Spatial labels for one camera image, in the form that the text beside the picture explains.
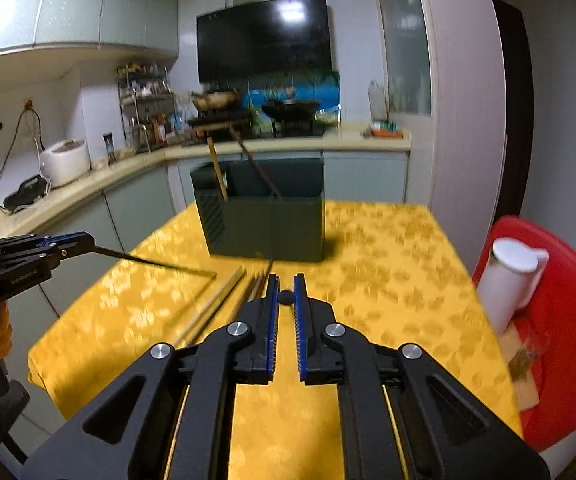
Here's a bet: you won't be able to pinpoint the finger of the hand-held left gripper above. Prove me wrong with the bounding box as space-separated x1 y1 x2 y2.
0 231 94 257
0 246 91 273

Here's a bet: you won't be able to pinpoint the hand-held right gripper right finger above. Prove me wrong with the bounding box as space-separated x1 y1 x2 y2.
295 274 551 480

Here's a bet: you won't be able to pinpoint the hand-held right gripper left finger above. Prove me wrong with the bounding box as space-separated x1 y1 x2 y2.
18 274 280 480

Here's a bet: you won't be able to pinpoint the dark wooden chopstick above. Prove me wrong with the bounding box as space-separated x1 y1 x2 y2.
228 126 284 200
90 245 218 277
250 258 275 303

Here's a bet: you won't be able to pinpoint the light wooden chopstick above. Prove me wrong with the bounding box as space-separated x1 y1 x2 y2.
188 275 253 347
174 266 247 345
207 137 229 202

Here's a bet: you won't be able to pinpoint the dark green utensil holder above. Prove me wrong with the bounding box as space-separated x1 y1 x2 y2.
190 157 327 264

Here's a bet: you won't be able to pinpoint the person's left hand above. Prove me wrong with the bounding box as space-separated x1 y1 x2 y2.
0 302 15 362

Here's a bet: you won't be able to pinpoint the small black appliance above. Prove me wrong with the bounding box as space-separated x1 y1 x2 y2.
3 175 52 212

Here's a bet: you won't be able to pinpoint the white rice cooker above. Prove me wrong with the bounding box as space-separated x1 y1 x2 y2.
39 140 92 189

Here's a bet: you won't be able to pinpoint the yellow floral tablecloth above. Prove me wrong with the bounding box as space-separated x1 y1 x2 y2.
27 200 525 480

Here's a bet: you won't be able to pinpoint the beige kitchen countertop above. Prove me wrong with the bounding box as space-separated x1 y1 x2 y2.
0 130 412 241

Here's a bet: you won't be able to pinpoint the metal spice rack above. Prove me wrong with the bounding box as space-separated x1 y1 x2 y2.
116 62 179 154

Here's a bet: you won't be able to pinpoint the black gas stove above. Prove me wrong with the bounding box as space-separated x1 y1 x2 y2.
187 114 330 139

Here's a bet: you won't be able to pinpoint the brass wok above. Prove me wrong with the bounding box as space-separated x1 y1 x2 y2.
190 87 242 112

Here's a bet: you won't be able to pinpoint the green and orange packet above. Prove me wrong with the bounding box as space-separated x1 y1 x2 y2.
365 120 405 139

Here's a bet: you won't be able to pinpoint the black wok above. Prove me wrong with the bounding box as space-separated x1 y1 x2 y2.
260 100 322 122

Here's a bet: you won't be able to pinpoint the brown cardboard piece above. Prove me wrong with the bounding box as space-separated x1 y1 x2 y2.
497 329 543 412

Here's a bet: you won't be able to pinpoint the red plastic stool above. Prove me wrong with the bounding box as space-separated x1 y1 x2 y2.
472 215 576 454

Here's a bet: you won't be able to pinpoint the black range hood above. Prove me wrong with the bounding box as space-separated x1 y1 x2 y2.
196 0 334 84

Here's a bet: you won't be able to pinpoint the white glass sliding door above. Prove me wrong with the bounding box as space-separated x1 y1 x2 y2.
372 0 510 266

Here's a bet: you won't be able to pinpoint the grey wall cabinets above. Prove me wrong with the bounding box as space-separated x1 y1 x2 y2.
0 0 179 65

